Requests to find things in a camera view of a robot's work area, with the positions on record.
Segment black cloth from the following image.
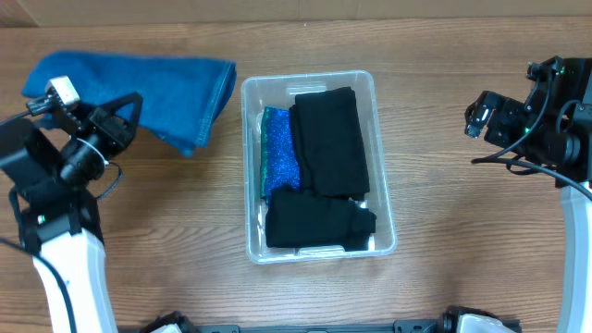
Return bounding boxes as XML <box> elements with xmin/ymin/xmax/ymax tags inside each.
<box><xmin>289</xmin><ymin>87</ymin><xmax>370</xmax><ymax>201</ymax></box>
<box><xmin>265</xmin><ymin>187</ymin><xmax>376</xmax><ymax>252</ymax></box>

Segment clear plastic storage bin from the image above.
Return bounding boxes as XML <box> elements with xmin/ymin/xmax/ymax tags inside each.
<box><xmin>240</xmin><ymin>70</ymin><xmax>397</xmax><ymax>265</ymax></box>

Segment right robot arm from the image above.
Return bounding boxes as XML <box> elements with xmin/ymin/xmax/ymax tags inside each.
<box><xmin>464</xmin><ymin>56</ymin><xmax>591</xmax><ymax>332</ymax></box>

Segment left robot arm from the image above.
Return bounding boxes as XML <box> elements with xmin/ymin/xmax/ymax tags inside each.
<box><xmin>1</xmin><ymin>92</ymin><xmax>142</xmax><ymax>332</ymax></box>

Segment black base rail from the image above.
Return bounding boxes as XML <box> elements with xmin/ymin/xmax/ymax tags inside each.
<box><xmin>118</xmin><ymin>309</ymin><xmax>468</xmax><ymax>333</ymax></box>

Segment blue denim cloth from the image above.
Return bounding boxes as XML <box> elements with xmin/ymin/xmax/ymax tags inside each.
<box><xmin>21</xmin><ymin>51</ymin><xmax>237</xmax><ymax>157</ymax></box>

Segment sparkly blue green cloth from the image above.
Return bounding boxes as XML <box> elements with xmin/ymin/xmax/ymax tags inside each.
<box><xmin>260</xmin><ymin>107</ymin><xmax>300</xmax><ymax>204</ymax></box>

